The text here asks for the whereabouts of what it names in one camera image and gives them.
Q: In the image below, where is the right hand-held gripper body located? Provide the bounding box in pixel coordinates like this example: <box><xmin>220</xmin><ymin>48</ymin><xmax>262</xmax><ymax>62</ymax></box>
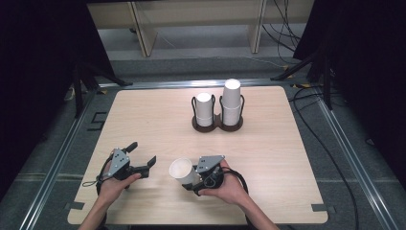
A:
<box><xmin>192</xmin><ymin>154</ymin><xmax>226</xmax><ymax>196</ymax></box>

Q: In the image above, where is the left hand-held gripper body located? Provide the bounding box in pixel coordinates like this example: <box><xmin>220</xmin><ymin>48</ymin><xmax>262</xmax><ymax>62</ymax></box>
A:
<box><xmin>102</xmin><ymin>148</ymin><xmax>144</xmax><ymax>181</ymax></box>

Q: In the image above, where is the single white paper cup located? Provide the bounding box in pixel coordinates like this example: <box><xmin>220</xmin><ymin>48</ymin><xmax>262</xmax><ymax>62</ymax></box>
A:
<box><xmin>169</xmin><ymin>157</ymin><xmax>201</xmax><ymax>186</ymax></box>

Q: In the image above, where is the dark brown double cup holder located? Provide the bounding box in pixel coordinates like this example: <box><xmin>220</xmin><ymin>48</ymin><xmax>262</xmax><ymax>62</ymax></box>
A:
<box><xmin>191</xmin><ymin>94</ymin><xmax>246</xmax><ymax>133</ymax></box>

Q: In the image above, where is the person's left hand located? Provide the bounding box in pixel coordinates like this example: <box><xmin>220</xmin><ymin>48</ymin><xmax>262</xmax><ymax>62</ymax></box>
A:
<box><xmin>96</xmin><ymin>152</ymin><xmax>143</xmax><ymax>201</ymax></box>

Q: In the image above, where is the person's right hand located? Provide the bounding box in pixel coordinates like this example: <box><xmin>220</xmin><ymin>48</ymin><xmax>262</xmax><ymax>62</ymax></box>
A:
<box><xmin>197</xmin><ymin>159</ymin><xmax>251</xmax><ymax>206</ymax></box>

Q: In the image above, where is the short stack of white cups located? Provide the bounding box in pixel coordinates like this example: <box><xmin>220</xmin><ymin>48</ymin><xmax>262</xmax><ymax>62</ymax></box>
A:
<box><xmin>194</xmin><ymin>92</ymin><xmax>214</xmax><ymax>127</ymax></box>

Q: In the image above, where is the tall stack of white cups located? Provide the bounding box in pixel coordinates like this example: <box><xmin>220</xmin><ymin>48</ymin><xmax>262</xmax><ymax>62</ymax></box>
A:
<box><xmin>220</xmin><ymin>78</ymin><xmax>242</xmax><ymax>127</ymax></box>

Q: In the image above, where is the black metal stand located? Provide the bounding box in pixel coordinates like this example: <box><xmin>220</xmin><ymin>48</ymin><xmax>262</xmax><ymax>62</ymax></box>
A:
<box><xmin>270</xmin><ymin>47</ymin><xmax>333</xmax><ymax>111</ymax></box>
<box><xmin>70</xmin><ymin>60</ymin><xmax>134</xmax><ymax>119</ymax></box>

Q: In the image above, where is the light wooden bench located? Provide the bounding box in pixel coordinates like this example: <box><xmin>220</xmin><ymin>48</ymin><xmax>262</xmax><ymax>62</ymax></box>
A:
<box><xmin>86</xmin><ymin>0</ymin><xmax>315</xmax><ymax>58</ymax></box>

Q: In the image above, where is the black curtain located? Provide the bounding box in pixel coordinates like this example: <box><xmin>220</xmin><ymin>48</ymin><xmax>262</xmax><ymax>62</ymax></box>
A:
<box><xmin>292</xmin><ymin>0</ymin><xmax>406</xmax><ymax>181</ymax></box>
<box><xmin>0</xmin><ymin>0</ymin><xmax>117</xmax><ymax>196</ymax></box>

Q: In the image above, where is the black cord on left gripper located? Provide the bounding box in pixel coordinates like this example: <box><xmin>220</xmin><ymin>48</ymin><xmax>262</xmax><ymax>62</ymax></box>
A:
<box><xmin>81</xmin><ymin>152</ymin><xmax>115</xmax><ymax>196</ymax></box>

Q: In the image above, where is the black strap on right gripper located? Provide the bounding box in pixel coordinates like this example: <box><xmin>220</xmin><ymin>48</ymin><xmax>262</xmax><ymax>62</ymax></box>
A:
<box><xmin>222</xmin><ymin>167</ymin><xmax>250</xmax><ymax>195</ymax></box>

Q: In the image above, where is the metal floor rail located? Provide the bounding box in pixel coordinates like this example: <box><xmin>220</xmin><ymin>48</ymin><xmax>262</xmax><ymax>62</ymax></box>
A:
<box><xmin>18</xmin><ymin>87</ymin><xmax>97</xmax><ymax>230</ymax></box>
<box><xmin>98</xmin><ymin>78</ymin><xmax>290</xmax><ymax>90</ymax></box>
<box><xmin>314</xmin><ymin>90</ymin><xmax>401</xmax><ymax>230</ymax></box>

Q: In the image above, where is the long black floor cable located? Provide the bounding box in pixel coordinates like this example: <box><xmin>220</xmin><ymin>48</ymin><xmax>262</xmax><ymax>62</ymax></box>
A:
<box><xmin>288</xmin><ymin>85</ymin><xmax>360</xmax><ymax>230</ymax></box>

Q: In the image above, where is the bundle of black cables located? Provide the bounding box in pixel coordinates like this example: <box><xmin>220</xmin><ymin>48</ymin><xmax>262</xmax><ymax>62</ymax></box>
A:
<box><xmin>260</xmin><ymin>0</ymin><xmax>304</xmax><ymax>65</ymax></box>

